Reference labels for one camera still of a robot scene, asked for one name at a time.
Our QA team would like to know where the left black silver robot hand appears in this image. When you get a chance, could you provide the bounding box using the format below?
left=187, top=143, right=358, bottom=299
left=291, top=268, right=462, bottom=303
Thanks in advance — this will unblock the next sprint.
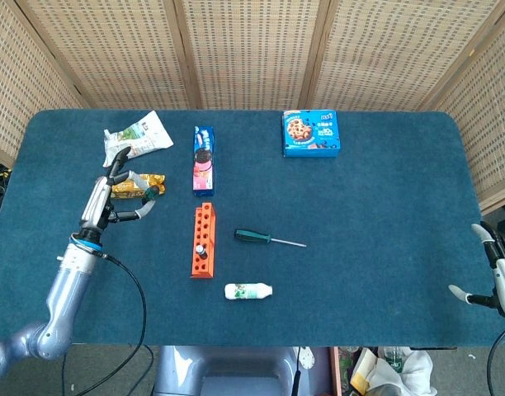
left=79, top=146, right=159, bottom=240

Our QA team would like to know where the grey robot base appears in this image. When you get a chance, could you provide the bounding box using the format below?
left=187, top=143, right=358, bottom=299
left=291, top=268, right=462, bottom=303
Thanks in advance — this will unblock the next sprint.
left=153, top=345, right=301, bottom=396

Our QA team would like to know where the orange drill bit holder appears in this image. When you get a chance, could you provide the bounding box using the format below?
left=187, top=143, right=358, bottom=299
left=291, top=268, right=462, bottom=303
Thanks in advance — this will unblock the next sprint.
left=189, top=201, right=217, bottom=280

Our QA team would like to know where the gold foil cracker packet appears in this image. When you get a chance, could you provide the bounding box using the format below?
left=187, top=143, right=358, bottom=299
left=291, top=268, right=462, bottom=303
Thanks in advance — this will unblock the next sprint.
left=110, top=173, right=167, bottom=200

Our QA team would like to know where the white crumpled snack bag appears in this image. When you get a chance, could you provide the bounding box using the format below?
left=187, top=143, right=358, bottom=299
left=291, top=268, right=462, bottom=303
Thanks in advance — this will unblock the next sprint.
left=101, top=110, right=174, bottom=168

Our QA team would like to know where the blue pink sandwich cookie box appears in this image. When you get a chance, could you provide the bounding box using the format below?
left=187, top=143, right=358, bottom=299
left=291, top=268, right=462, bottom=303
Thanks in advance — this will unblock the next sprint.
left=191, top=125, right=216, bottom=197

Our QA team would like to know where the white plastic bag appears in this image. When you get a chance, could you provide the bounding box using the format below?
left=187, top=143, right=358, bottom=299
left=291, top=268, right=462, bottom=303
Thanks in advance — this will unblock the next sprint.
left=361, top=347, right=438, bottom=396

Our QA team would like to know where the blue carpet table cover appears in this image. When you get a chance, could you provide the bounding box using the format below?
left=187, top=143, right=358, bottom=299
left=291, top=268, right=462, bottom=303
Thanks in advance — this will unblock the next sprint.
left=0, top=109, right=505, bottom=347

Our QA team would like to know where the large green black screwdriver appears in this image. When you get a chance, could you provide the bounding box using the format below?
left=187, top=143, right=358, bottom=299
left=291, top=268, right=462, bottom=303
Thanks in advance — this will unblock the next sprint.
left=234, top=229, right=308, bottom=248

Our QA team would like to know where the white green-label plastic bottle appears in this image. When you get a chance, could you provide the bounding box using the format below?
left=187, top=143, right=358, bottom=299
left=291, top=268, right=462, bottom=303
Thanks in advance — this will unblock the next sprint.
left=224, top=282, right=274, bottom=301

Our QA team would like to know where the brown wooden crate edge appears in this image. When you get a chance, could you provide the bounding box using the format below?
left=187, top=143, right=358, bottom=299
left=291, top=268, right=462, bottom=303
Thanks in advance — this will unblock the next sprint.
left=329, top=346, right=343, bottom=396

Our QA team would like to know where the woven wooden folding screen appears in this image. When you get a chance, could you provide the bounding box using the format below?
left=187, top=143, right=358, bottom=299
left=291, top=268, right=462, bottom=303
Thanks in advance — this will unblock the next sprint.
left=0, top=0, right=505, bottom=215

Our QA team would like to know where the white perforated plate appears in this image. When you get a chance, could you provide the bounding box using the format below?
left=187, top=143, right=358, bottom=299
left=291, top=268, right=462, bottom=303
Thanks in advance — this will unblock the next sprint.
left=297, top=346, right=316, bottom=371

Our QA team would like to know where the blue chocolate cookie box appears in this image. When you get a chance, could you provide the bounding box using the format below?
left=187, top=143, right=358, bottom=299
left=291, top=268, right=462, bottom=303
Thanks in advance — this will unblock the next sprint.
left=281, top=110, right=342, bottom=158

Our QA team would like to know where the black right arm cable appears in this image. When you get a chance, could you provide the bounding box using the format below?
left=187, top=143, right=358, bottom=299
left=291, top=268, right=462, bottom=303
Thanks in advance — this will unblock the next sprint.
left=486, top=323, right=505, bottom=396

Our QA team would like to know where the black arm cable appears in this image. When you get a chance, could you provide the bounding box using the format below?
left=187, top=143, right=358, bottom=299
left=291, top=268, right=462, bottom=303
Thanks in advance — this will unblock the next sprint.
left=77, top=252, right=148, bottom=396
left=486, top=323, right=505, bottom=396

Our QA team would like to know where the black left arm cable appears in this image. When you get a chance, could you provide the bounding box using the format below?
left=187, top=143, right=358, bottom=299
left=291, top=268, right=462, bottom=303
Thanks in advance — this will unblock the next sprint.
left=77, top=252, right=148, bottom=396

